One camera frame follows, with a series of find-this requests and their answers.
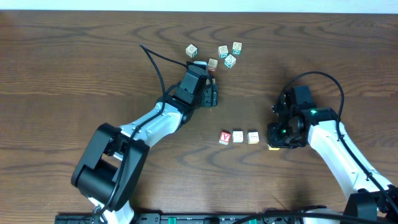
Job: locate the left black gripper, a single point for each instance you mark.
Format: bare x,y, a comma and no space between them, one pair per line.
212,94

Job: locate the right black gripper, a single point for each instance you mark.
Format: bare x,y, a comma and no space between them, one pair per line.
274,140

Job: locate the wooden block brown drawing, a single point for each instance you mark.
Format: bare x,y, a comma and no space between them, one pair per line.
273,148

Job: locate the yellow-sided wooden block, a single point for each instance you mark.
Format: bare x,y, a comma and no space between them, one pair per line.
253,137

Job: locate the red letter A block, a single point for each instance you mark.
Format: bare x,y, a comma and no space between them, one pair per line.
224,138

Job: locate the plain white wooden block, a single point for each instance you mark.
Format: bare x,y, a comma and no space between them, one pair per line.
238,136

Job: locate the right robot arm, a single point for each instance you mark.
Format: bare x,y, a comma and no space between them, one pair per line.
366,190

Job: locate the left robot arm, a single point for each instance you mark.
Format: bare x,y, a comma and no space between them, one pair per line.
112,162

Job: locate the wooden block red number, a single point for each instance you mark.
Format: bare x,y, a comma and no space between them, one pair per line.
212,65

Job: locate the wooden block teal side far-left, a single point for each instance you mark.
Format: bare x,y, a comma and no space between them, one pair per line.
191,51

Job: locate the wooden block teal front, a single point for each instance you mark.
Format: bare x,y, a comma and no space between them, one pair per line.
230,61

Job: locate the wooden block teal letter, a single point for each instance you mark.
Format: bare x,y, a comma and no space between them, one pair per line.
223,51

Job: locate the wooden block green number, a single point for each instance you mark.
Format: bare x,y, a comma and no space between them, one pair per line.
237,48

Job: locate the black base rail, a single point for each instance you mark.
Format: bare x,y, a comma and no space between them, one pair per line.
156,218

